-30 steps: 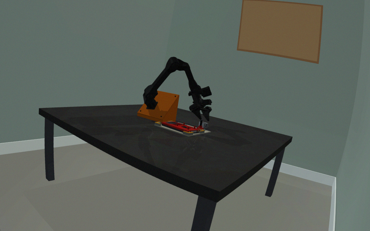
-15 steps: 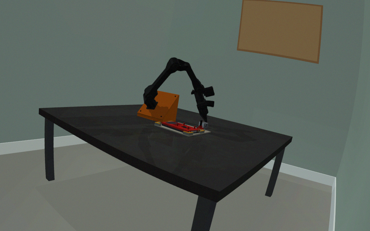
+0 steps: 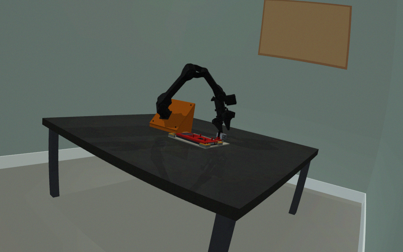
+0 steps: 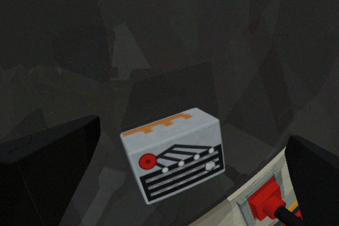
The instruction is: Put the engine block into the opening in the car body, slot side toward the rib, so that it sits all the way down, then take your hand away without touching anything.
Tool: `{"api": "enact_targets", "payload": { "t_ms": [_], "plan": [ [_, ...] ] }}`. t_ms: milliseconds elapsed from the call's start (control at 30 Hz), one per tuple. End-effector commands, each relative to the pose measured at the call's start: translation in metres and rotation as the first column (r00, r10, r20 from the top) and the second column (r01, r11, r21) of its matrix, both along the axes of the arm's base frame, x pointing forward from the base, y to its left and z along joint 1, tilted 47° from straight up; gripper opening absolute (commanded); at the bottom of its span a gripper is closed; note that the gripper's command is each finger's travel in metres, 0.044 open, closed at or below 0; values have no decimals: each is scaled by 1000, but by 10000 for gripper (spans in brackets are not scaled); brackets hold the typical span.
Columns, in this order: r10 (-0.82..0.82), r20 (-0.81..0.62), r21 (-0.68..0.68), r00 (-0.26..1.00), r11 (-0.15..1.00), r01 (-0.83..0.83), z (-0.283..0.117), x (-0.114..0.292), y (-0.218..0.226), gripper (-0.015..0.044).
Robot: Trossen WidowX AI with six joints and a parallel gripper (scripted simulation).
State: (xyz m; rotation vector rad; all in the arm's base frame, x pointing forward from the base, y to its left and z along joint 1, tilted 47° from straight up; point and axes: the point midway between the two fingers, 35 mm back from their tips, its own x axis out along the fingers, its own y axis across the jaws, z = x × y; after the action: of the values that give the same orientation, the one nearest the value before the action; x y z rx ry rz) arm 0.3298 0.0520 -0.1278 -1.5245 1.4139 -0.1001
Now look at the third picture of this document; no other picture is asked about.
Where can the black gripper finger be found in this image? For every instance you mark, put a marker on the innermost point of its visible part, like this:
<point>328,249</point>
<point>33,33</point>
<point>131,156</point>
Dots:
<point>227,122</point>
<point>219,126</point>

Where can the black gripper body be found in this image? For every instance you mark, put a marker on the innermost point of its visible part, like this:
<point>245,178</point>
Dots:
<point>221,113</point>

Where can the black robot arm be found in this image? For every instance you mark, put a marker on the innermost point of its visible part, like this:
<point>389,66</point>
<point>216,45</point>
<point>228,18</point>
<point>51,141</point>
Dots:
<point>189,72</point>

